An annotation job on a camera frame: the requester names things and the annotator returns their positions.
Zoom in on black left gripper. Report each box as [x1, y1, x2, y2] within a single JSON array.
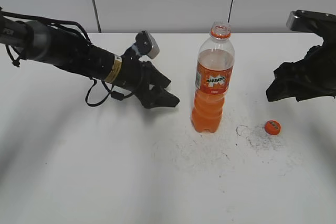
[[115, 55, 180, 109]]

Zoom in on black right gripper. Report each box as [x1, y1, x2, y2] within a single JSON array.
[[266, 11, 335, 102]]

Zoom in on orange bottle cap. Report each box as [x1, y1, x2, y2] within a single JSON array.
[[264, 120, 281, 135]]

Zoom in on orange Mirinda soda bottle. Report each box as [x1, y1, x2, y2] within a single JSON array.
[[191, 22, 235, 133]]

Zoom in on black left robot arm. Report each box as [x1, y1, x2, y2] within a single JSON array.
[[1, 11, 180, 109]]

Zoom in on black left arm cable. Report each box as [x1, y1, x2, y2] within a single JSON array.
[[84, 77, 137, 108]]

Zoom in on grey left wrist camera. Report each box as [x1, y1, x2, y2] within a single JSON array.
[[131, 30, 160, 59]]

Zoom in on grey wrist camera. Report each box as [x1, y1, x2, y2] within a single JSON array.
[[286, 9, 335, 34], [131, 30, 160, 59]]

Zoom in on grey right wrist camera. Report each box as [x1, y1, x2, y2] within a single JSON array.
[[286, 9, 335, 34]]

